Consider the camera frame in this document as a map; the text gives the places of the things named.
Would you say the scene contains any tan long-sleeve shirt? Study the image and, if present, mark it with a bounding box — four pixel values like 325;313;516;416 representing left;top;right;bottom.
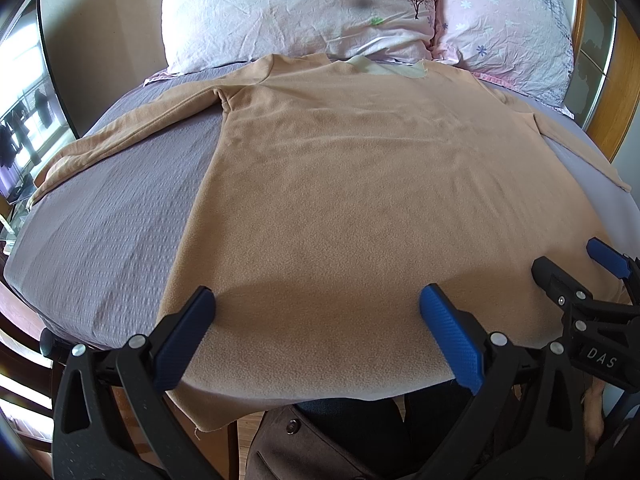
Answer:
32;54;626;431

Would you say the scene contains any brown jacket of operator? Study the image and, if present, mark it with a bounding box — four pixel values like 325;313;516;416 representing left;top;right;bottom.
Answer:
245;380;473;479

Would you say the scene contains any lavender bed sheet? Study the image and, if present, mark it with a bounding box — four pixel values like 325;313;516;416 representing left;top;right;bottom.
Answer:
3;62;640;351

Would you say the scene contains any wooden headboard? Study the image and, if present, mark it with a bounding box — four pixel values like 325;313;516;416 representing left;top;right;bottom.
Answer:
563;0;639;160

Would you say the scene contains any pink floral right pillow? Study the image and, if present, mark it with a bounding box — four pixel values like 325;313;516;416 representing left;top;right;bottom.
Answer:
432;0;574;116

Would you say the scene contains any dark television screen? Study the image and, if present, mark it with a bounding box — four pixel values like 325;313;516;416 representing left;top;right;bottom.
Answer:
0;0;77;204

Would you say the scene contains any white floral left pillow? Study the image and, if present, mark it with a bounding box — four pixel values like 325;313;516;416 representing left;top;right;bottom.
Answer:
159;0;436;78

